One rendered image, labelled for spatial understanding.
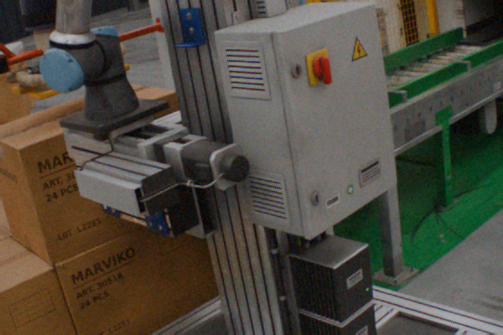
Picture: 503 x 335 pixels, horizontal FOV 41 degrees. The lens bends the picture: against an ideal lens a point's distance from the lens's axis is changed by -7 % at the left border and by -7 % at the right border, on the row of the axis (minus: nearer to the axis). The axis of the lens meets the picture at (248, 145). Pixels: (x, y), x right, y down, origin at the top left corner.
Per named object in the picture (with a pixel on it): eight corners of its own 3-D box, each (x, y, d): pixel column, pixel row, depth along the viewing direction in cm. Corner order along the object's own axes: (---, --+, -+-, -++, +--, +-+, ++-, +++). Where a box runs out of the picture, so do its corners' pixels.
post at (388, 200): (392, 268, 287) (366, 30, 256) (405, 272, 282) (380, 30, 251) (382, 276, 283) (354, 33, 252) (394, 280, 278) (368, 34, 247)
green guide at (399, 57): (450, 39, 429) (448, 25, 426) (463, 39, 421) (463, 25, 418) (266, 113, 335) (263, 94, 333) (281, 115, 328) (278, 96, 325)
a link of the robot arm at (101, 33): (134, 66, 186) (125, 17, 182) (109, 81, 174) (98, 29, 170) (97, 71, 191) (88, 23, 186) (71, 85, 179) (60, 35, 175)
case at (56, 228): (144, 180, 280) (123, 82, 268) (200, 201, 249) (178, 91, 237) (11, 233, 248) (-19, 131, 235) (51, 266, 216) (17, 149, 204)
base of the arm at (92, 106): (150, 103, 185) (143, 67, 182) (103, 122, 176) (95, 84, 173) (119, 100, 196) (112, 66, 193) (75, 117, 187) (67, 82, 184)
